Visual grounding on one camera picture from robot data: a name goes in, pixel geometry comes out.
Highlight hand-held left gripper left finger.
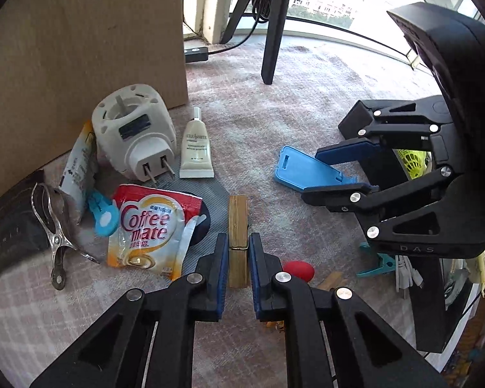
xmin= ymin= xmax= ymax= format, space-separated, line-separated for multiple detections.
xmin=29 ymin=232 xmax=230 ymax=388

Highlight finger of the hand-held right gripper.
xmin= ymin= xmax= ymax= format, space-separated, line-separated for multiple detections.
xmin=315 ymin=96 xmax=457 ymax=167
xmin=301 ymin=165 xmax=466 ymax=247

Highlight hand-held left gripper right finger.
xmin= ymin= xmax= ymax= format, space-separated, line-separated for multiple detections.
xmin=248 ymin=232 xmax=450 ymax=388

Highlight wooden clothespin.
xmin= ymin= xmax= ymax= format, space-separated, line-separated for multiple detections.
xmin=314 ymin=271 xmax=348 ymax=292
xmin=227 ymin=195 xmax=250 ymax=289

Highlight black wet wipe packet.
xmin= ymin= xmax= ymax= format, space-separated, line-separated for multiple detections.
xmin=0 ymin=169 xmax=53 ymax=281

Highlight red egg-shaped toy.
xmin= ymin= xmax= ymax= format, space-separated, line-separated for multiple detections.
xmin=283 ymin=261 xmax=316 ymax=284

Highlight blue folding phone stand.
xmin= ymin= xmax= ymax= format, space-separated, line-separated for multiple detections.
xmin=274 ymin=145 xmax=366 ymax=192

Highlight yellow shuttlecock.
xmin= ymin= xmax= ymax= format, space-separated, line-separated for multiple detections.
xmin=396 ymin=149 xmax=432 ymax=180

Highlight grey black fabric pouch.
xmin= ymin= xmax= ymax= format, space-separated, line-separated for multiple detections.
xmin=162 ymin=178 xmax=232 ymax=279

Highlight teal plastic clip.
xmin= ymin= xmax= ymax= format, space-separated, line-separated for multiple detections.
xmin=356 ymin=242 xmax=397 ymax=278

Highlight red white creamer sachet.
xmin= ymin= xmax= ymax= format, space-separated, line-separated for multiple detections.
xmin=107 ymin=184 xmax=203 ymax=281

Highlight cream squeeze tube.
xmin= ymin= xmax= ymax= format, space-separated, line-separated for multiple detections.
xmin=179 ymin=107 xmax=215 ymax=179

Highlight blue plastic clip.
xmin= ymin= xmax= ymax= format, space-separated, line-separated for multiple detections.
xmin=86 ymin=188 xmax=121 ymax=237

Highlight black stand legs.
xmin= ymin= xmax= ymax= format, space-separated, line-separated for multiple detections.
xmin=220 ymin=0 xmax=297 ymax=86

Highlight white plug adapter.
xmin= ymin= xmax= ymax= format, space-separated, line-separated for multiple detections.
xmin=91 ymin=83 xmax=177 ymax=189

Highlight metal spring clip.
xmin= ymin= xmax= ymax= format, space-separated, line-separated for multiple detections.
xmin=30 ymin=183 xmax=102 ymax=291

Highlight black power adapter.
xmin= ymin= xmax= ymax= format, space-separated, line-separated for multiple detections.
xmin=184 ymin=46 xmax=210 ymax=64

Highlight white orange sachet tube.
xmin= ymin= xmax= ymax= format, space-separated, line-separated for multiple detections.
xmin=59 ymin=120 xmax=100 ymax=225

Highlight brown cardboard box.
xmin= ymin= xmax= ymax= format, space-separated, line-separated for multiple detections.
xmin=0 ymin=0 xmax=190 ymax=215

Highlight white cable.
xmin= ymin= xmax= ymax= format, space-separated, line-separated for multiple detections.
xmin=395 ymin=254 xmax=426 ymax=300

